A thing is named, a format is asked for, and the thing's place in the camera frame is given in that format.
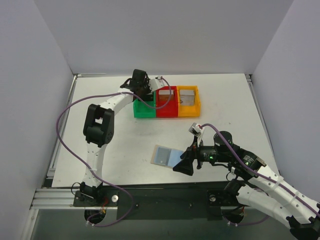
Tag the grey credit card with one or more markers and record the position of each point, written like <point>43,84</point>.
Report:
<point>162,156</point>

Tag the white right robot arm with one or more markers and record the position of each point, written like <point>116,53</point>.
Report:
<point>259,186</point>

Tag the yellow plastic bin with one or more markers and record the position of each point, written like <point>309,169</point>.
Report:
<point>189,111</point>

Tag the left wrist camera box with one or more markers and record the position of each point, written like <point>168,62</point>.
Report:
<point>156,83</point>

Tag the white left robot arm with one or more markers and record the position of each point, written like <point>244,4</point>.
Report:
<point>99,128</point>

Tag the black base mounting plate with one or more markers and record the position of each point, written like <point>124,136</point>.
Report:
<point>172,201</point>

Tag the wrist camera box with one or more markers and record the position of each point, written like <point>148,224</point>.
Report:
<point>156,83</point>
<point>197,131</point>

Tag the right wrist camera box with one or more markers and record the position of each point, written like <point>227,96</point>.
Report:
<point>197,131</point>

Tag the cards in yellow bin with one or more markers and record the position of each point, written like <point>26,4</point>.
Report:
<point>187,97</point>

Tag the green plastic bin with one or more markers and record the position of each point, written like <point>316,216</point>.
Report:
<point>141,111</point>

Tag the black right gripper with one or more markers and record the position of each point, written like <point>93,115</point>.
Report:
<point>195,155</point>

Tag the black credit card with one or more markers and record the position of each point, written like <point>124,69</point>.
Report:
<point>148,97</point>

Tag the red plastic bin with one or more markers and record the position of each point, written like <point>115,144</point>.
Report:
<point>171,109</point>

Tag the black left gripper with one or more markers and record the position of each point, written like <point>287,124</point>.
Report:
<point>143,90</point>

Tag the cards in red bin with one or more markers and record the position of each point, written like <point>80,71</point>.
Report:
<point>165,95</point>

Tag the beige leather card holder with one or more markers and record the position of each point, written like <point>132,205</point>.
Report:
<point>175,157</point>

